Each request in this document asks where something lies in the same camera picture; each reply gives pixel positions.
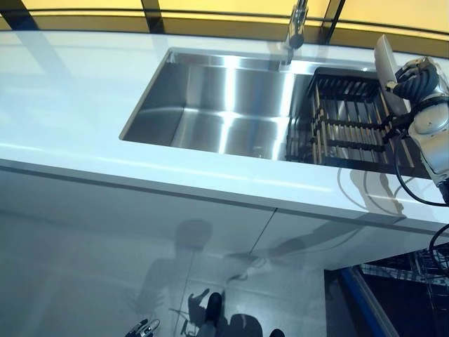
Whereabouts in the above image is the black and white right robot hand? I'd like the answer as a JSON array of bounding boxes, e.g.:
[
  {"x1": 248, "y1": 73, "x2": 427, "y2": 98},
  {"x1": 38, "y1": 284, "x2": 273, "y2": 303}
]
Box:
[{"x1": 384, "y1": 55, "x2": 448, "y2": 101}]

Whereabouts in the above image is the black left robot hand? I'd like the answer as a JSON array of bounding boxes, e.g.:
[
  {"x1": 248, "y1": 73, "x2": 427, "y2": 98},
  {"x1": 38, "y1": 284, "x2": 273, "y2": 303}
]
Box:
[{"x1": 126, "y1": 318, "x2": 161, "y2": 337}]

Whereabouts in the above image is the beige plate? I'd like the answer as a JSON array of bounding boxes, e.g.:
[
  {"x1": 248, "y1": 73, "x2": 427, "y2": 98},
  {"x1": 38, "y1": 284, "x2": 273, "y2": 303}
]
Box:
[{"x1": 373, "y1": 34, "x2": 411, "y2": 117}]

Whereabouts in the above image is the black left robot foot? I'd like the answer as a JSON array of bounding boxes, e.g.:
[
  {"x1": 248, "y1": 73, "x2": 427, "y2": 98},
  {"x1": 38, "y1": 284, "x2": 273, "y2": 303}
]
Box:
[{"x1": 204, "y1": 292, "x2": 223, "y2": 324}]

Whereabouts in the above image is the black dish drying rack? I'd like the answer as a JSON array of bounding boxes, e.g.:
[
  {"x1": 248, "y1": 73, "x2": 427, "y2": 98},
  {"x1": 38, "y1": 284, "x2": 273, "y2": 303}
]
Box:
[{"x1": 284, "y1": 66, "x2": 418, "y2": 168}]

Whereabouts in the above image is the wide white glossy cabinet door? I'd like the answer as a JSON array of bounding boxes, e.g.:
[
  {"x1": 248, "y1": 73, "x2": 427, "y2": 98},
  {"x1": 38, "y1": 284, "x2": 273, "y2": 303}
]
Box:
[{"x1": 0, "y1": 166, "x2": 278, "y2": 317}]

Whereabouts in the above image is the chrome gooseneck faucet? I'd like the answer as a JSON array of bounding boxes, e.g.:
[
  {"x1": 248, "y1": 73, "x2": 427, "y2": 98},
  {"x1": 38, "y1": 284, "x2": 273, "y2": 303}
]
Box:
[{"x1": 280, "y1": 0, "x2": 310, "y2": 66}]

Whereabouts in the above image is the narrow white glossy cabinet door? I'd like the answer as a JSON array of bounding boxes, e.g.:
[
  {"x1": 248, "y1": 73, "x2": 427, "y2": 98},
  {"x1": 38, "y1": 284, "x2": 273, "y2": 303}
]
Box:
[{"x1": 250, "y1": 207, "x2": 439, "y2": 272}]

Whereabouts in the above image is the stainless steel sink basin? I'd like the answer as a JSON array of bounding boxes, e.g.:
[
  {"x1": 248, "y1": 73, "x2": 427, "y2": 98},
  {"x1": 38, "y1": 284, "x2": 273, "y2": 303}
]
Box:
[{"x1": 118, "y1": 47, "x2": 433, "y2": 178}]

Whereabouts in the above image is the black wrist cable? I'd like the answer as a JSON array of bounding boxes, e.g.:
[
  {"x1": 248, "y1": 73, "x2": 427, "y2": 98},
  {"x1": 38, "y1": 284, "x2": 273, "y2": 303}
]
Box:
[{"x1": 384, "y1": 98, "x2": 449, "y2": 267}]

